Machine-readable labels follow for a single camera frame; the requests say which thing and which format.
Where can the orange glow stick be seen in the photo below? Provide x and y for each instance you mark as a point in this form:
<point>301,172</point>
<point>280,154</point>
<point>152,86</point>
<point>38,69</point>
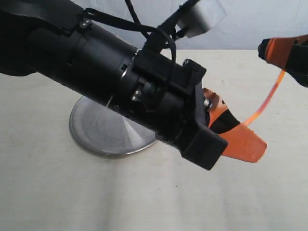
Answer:
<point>267,100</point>

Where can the round steel plate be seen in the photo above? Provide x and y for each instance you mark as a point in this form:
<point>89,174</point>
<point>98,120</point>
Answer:
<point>102,131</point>

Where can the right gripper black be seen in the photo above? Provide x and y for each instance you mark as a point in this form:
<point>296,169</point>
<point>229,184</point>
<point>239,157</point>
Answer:
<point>290,54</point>

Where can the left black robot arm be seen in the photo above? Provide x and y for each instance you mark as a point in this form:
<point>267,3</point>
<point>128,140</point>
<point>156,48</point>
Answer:
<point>128,67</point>

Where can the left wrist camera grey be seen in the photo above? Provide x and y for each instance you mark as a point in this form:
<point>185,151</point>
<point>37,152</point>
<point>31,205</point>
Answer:
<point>201,18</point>

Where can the light blue backdrop cloth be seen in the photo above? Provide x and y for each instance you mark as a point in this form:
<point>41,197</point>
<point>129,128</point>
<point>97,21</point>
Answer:
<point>248,22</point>

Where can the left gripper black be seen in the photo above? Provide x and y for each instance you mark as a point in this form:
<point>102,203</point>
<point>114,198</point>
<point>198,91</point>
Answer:
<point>168,99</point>

